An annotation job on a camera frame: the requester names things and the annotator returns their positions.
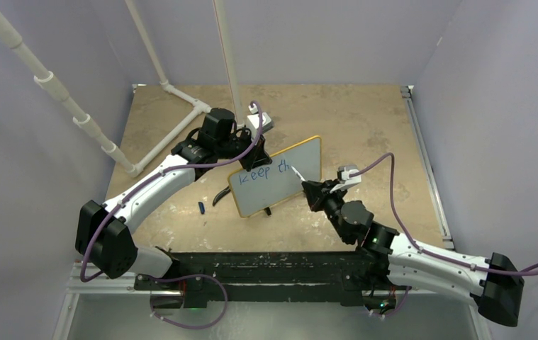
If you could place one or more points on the black handled pliers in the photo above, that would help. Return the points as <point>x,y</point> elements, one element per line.
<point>220,195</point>

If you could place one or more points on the white marker pen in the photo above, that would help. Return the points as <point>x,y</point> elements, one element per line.
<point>298,174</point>

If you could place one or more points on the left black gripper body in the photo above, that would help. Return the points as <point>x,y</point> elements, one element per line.
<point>237,146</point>

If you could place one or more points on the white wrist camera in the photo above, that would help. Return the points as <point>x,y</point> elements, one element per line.
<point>255,122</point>
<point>347,177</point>

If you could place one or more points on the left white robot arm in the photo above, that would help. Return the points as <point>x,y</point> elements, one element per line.
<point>105,230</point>

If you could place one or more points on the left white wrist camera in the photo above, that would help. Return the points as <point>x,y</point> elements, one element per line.
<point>255,122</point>

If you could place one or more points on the yellow framed whiteboard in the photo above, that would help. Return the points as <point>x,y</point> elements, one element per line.
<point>268,185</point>

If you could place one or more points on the white pvc pipe frame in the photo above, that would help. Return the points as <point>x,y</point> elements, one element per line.
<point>63,87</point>

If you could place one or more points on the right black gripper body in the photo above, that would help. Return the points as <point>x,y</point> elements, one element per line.
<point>332,202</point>

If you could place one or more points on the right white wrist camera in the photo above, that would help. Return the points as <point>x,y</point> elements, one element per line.
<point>347,177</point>

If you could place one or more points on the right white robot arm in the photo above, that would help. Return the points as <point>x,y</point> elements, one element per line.
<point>493,284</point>

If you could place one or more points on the right aluminium side rail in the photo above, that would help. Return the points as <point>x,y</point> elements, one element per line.
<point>407,96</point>

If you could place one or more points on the blue marker cap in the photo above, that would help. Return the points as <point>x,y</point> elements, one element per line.
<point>201,208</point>

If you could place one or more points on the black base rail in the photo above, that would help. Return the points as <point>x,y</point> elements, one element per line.
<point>344,277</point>

